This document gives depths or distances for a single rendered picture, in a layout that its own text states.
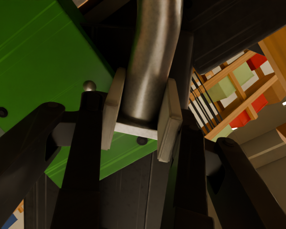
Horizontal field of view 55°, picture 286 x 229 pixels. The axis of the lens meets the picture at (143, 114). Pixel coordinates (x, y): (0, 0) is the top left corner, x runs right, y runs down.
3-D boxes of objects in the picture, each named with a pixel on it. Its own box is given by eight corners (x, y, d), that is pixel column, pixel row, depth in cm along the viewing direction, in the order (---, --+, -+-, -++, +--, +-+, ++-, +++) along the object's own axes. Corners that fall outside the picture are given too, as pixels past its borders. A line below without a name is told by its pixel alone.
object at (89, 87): (101, 85, 23) (98, 90, 22) (90, 92, 24) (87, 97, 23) (92, 74, 23) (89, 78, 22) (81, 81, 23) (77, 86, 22)
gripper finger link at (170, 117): (170, 116, 15) (183, 119, 15) (166, 76, 21) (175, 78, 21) (156, 161, 16) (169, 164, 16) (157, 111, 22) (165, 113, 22)
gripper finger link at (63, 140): (93, 156, 14) (34, 144, 14) (107, 113, 19) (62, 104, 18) (97, 130, 13) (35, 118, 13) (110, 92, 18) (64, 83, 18)
